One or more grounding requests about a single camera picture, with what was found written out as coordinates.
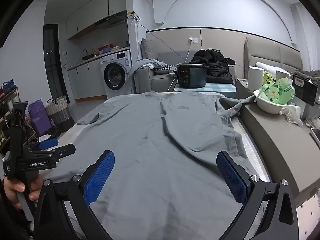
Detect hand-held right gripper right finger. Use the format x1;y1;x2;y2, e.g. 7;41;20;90
216;151;299;240

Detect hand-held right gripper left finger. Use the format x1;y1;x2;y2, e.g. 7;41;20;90
34;150;115;240

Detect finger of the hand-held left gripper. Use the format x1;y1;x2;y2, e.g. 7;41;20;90
37;144;76;163
27;138;59;153

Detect grey t-shirt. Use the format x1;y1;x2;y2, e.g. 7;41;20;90
44;91;257;240

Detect person's left hand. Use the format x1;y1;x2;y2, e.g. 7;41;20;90
2;172;44;210

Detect purple bag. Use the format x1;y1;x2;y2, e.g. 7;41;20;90
28;99;53;137

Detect woven laundry basket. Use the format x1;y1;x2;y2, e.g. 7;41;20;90
45;95;75;133

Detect checkered bed blanket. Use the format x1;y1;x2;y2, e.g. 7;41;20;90
32;94;275;240

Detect grey bedside ledge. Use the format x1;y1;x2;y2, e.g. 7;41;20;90
236;78;320;208

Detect blue shoes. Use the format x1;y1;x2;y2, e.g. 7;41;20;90
2;80;15;93

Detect white kitchen counter cabinet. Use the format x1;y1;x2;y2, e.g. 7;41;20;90
67;55;107;103

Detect dark door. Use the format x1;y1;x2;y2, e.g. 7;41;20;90
43;24;71;104

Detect white crumpled plastic bag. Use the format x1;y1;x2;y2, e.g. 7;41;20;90
280;104;303;127

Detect teal checkered tablecloth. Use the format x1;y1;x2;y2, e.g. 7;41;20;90
174;82;237;98

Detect white washing machine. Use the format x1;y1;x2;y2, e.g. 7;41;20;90
100;50;133;99

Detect green bottle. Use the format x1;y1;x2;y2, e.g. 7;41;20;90
260;77;296;105

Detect white cylinder appliance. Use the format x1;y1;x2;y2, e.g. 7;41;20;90
247;66;264;92

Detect green printed container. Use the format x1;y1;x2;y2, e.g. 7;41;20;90
262;71;277;85

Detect dark electric pressure cooker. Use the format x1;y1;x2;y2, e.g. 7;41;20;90
176;63;207;88

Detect black jacket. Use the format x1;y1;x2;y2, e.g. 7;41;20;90
189;49;236;84

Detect black box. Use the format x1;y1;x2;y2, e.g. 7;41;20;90
291;71;320;107

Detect grey sofa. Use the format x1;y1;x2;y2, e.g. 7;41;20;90
135;38;237;94

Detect white carton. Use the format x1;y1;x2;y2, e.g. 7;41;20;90
276;70;290;82

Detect white pillow roll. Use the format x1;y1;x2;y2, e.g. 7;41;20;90
255;62;288;74

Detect houndstooth cloth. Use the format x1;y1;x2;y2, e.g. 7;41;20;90
154;64;177;72

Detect beige bed headboard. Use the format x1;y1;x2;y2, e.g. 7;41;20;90
244;37;304;80

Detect grey sofa pillow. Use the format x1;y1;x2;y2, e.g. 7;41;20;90
141;38;160;60

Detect range hood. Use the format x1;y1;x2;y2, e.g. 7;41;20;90
95;11;127;27

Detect white wall kitchen cabinets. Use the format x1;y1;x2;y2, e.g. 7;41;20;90
66;0;127;40

